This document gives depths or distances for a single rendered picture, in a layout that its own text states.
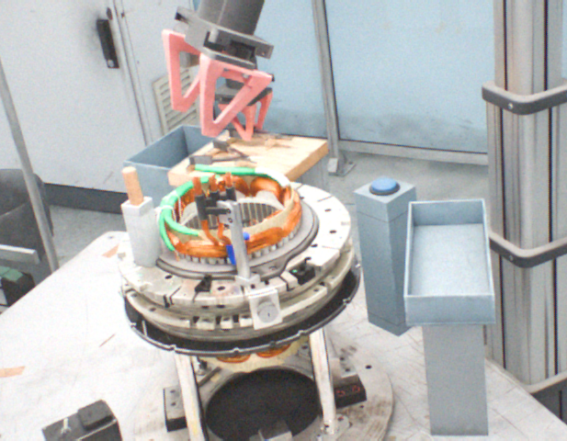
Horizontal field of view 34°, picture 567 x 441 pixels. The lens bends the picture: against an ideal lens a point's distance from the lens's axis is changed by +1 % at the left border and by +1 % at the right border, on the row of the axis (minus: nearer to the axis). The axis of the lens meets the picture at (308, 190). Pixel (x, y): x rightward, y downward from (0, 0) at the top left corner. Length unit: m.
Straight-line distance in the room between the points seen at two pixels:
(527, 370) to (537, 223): 0.27
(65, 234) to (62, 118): 0.46
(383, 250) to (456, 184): 2.27
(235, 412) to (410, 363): 0.28
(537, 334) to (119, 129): 2.37
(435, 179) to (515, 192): 2.32
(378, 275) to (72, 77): 2.35
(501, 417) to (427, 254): 0.27
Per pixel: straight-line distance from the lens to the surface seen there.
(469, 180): 3.77
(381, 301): 1.56
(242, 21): 0.88
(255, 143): 1.62
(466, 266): 1.28
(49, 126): 3.89
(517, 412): 1.42
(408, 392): 1.46
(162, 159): 1.72
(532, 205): 1.48
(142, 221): 1.21
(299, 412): 1.45
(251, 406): 1.47
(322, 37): 3.72
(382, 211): 1.45
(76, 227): 3.88
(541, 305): 1.57
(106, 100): 3.64
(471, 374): 1.32
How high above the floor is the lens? 1.71
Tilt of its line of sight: 27 degrees down
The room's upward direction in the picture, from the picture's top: 8 degrees counter-clockwise
